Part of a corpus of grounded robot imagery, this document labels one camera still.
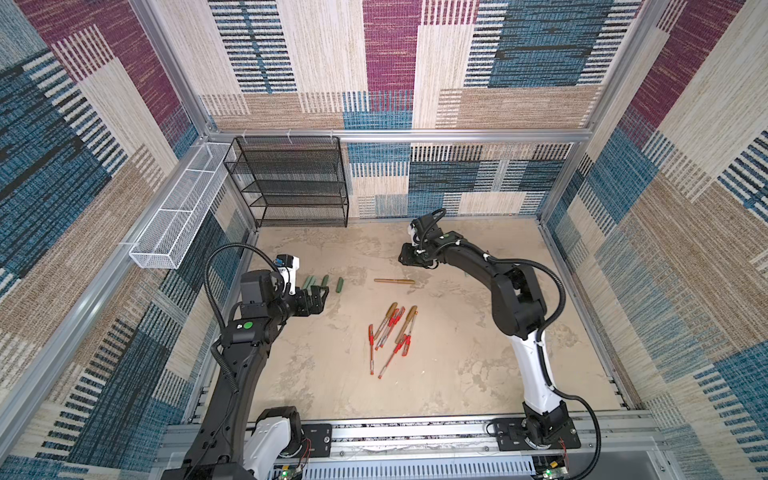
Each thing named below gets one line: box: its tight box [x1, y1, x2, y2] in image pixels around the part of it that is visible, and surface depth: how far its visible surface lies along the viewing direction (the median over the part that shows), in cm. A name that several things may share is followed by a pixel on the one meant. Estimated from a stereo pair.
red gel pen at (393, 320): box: [375, 306, 406, 351], surface depth 95 cm
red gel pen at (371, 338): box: [368, 324, 375, 376], surface depth 90 cm
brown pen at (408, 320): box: [394, 305, 418, 344], surface depth 96 cm
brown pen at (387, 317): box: [374, 302, 398, 340], surface depth 96 cm
